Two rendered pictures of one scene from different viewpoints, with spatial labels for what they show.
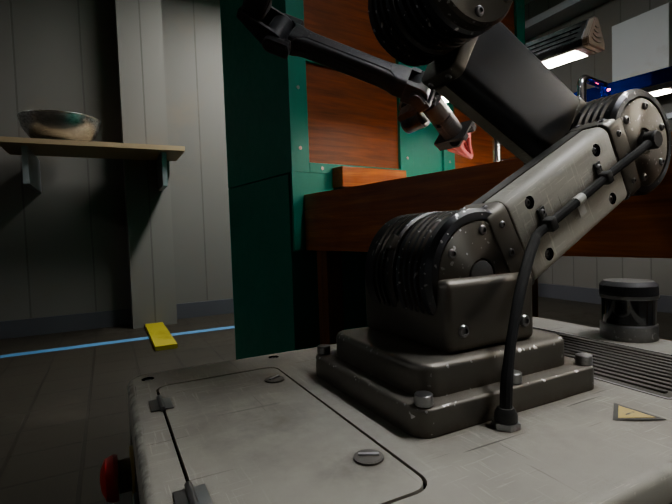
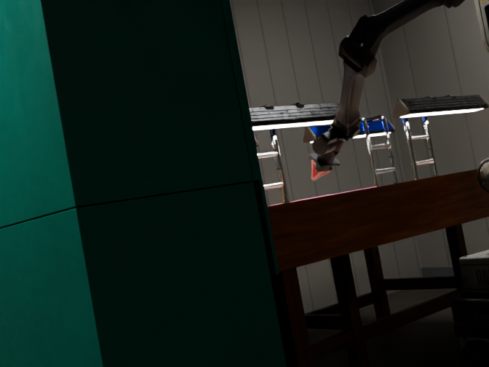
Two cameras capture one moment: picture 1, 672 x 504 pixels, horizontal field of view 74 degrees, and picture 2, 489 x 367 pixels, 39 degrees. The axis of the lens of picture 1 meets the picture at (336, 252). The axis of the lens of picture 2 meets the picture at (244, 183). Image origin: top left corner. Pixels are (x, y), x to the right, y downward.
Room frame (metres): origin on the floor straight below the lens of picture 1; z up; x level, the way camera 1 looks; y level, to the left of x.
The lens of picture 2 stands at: (1.64, 1.99, 0.76)
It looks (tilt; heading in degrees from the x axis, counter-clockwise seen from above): 2 degrees up; 266
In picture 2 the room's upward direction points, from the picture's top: 10 degrees counter-clockwise
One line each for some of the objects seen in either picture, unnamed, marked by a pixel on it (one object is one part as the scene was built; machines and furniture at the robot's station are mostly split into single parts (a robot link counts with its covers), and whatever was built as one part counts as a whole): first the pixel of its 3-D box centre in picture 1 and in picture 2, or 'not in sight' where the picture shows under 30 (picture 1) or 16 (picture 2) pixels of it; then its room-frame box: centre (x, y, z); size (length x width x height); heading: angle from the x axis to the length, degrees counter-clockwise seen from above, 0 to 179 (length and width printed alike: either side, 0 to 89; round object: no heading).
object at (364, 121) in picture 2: not in sight; (369, 161); (0.79, -1.39, 0.90); 0.20 x 0.19 x 0.45; 35
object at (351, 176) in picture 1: (370, 178); not in sight; (1.63, -0.14, 0.83); 0.30 x 0.06 x 0.07; 125
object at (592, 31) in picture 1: (482, 73); (284, 116); (1.30, -0.44, 1.08); 0.62 x 0.08 x 0.07; 35
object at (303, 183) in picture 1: (392, 277); (87, 348); (2.09, -0.26, 0.42); 1.36 x 0.55 x 0.84; 125
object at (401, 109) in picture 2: not in sight; (442, 104); (0.51, -1.00, 1.08); 0.62 x 0.08 x 0.07; 35
